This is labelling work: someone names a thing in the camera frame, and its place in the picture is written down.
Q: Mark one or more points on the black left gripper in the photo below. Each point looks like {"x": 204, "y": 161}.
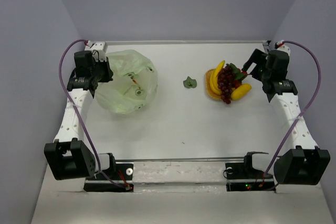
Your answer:
{"x": 108, "y": 76}

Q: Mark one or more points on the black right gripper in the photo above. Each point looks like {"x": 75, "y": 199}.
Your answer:
{"x": 258, "y": 56}

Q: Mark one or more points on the red fake strawberries with leaves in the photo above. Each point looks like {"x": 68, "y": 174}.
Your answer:
{"x": 234, "y": 75}

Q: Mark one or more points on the dark red fake grapes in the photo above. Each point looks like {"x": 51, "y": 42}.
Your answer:
{"x": 225, "y": 83}

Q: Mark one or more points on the yellow fake banana bunch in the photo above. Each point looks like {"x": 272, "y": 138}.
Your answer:
{"x": 214, "y": 78}

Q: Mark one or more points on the pale green plastic bag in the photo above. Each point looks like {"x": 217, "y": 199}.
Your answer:
{"x": 134, "y": 84}

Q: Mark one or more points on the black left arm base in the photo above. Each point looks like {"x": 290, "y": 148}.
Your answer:
{"x": 120, "y": 181}

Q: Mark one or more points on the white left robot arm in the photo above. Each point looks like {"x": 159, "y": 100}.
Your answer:
{"x": 71, "y": 154}

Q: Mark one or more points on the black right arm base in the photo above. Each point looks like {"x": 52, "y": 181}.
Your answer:
{"x": 240, "y": 178}

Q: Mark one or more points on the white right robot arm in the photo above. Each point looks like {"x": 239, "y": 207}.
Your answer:
{"x": 298, "y": 160}

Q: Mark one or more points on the green fake leaf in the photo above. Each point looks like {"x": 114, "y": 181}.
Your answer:
{"x": 190, "y": 83}

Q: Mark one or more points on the orange woven mat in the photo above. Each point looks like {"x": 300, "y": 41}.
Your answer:
{"x": 209, "y": 92}

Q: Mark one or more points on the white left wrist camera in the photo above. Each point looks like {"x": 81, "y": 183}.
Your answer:
{"x": 98, "y": 50}

